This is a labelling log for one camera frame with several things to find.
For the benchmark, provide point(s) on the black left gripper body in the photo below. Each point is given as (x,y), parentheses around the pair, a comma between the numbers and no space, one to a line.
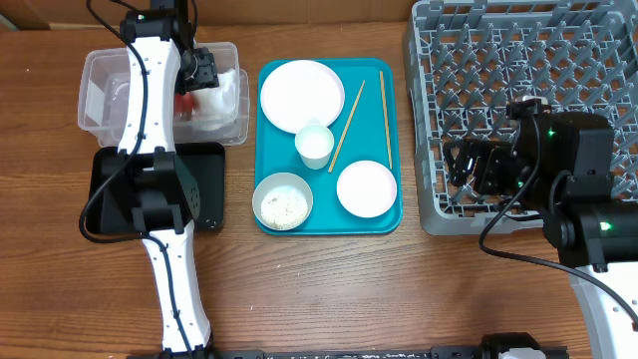
(201,67)

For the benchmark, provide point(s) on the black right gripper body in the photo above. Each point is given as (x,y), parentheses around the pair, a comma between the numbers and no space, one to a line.
(478,167)

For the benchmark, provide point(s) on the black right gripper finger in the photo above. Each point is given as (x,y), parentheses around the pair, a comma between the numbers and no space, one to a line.
(460,146)
(458,166)

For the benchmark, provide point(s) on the red wrapper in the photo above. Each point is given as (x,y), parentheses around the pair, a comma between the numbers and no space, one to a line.
(183,107)

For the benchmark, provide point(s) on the white tissue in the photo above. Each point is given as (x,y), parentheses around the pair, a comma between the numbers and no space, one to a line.
(214,107)

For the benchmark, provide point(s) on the white small bowl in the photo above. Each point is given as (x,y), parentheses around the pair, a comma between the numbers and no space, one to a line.
(366,189)

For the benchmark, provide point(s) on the white plastic cup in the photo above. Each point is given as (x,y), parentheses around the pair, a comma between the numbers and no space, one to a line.
(314,144)

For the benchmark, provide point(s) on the grey bowl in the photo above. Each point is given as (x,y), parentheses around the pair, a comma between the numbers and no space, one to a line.
(274,181)

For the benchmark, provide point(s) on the cooked white rice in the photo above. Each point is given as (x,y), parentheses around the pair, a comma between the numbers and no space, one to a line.
(284,208)

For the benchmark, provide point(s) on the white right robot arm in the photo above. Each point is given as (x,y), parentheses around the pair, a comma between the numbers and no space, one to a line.
(559,166)

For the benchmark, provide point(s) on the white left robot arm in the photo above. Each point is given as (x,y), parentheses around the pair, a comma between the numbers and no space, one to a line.
(155,39)

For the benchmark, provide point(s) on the clear plastic waste bin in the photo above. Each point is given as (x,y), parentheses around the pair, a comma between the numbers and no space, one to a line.
(104,94)

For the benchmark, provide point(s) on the grey dishwasher rack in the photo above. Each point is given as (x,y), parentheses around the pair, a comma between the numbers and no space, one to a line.
(465,60)

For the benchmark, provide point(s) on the black waste tray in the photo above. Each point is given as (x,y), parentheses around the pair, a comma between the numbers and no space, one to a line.
(212,184)

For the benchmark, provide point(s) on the large white round plate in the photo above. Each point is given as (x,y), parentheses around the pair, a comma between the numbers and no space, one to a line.
(300,93)

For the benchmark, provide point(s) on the right wooden chopstick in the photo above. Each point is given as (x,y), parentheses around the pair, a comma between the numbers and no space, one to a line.
(386,119)

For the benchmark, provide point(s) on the wooden chopstick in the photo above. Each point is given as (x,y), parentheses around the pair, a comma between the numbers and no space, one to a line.
(386,119)
(346,128)

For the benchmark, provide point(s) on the left wooden chopstick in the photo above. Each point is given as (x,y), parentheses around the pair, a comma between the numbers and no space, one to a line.
(346,128)

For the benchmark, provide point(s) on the teal plastic tray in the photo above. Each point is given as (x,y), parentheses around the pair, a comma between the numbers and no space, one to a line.
(365,141)

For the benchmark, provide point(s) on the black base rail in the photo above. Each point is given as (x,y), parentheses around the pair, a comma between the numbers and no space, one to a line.
(492,346)

